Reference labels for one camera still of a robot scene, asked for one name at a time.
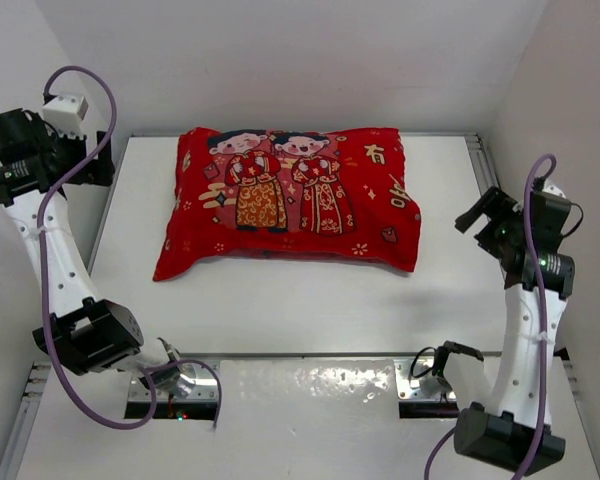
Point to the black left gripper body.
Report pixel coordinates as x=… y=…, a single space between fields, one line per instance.
x=52 y=145

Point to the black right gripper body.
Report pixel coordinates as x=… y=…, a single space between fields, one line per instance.
x=496 y=233

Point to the red patterned pillowcase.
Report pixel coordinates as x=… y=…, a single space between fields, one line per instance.
x=257 y=192

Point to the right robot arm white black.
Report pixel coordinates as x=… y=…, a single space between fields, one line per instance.
x=506 y=423

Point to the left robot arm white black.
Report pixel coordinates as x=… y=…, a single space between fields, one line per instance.
x=89 y=332

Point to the white front foam board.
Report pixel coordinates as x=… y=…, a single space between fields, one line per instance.
x=278 y=420

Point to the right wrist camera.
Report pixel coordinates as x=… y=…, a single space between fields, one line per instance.
x=550 y=209

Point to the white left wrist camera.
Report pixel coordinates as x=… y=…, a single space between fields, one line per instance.
x=66 y=113

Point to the aluminium table frame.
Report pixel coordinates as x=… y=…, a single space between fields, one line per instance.
x=288 y=305

